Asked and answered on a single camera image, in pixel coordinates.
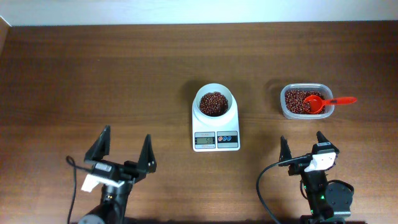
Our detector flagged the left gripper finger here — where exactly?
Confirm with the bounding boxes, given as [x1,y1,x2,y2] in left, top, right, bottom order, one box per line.
[137,134,157,173]
[84,125,111,164]

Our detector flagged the orange plastic measuring scoop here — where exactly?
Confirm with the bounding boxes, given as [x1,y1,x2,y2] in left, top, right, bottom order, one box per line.
[303,95,358,114]

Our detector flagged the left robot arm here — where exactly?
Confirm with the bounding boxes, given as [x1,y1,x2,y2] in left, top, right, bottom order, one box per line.
[78,126,157,224]

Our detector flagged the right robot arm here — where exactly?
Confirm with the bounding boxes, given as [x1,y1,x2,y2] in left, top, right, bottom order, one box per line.
[279,132,354,224]

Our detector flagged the white digital kitchen scale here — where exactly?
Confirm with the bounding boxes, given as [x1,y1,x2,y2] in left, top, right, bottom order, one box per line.
[192,96,241,152]

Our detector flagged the red beans in bowl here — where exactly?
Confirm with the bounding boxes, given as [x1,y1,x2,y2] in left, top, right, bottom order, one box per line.
[199,91,228,117]

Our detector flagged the white round bowl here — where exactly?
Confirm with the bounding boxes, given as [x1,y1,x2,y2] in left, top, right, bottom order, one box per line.
[193,83,234,117]

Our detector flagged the clear plastic container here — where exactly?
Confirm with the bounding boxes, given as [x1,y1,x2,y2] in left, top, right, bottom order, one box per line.
[280,83,335,120]

